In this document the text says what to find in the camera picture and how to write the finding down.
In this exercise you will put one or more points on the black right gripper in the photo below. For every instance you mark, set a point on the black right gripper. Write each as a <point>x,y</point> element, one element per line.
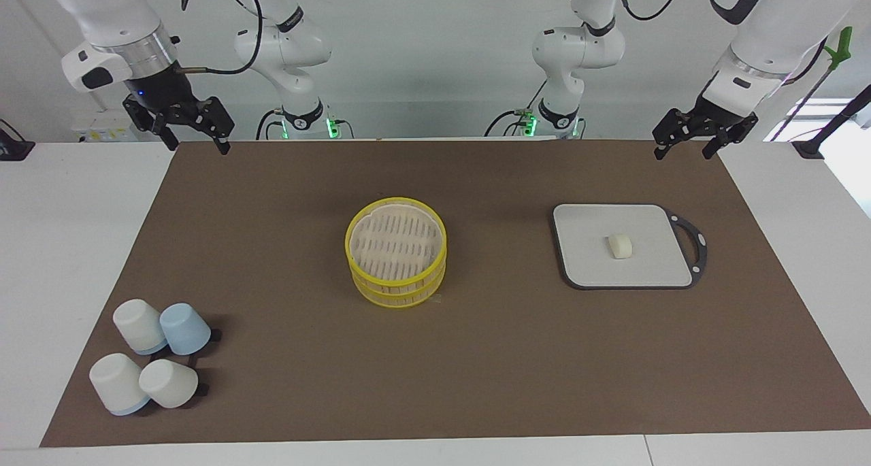
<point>156,88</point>

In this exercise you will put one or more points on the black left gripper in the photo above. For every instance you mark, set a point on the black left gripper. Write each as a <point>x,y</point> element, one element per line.
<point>714,115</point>

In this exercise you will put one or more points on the white steamed bun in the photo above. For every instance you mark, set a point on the white steamed bun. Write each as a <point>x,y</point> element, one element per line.
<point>620,246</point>

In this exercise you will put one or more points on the yellow steamer tier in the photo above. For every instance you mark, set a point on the yellow steamer tier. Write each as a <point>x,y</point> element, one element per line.
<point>395,238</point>
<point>398,297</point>

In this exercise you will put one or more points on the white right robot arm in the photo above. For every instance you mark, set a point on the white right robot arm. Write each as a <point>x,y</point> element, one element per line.
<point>109,3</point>

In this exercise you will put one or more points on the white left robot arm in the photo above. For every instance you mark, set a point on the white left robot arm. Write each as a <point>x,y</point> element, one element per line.
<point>782,17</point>

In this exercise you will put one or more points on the white box with yellow labels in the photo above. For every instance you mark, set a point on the white box with yellow labels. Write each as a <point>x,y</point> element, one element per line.
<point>105,126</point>

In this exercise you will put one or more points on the black stand with pole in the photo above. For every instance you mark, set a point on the black stand with pole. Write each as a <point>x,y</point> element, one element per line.
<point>810,150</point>

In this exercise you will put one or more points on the grey cutting board black rim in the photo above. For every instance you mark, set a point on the grey cutting board black rim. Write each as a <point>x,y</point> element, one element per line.
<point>599,262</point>

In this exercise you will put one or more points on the green clamp on rod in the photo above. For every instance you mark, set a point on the green clamp on rod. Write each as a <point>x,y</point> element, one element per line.
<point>842,44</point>

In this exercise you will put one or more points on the light blue cup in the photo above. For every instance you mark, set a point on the light blue cup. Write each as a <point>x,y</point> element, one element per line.
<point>185,330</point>

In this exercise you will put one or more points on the white cup with blue rim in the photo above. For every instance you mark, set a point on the white cup with blue rim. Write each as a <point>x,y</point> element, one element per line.
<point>136,323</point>
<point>116,382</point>

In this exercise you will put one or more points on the plain white cup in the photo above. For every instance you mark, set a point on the plain white cup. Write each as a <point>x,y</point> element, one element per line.
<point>169,383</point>

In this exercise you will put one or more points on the brown table mat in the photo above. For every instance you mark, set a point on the brown table mat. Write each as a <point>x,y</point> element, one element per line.
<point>476,357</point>

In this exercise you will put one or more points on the black mount at table edge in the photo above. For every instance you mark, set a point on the black mount at table edge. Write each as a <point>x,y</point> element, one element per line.
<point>13,150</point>

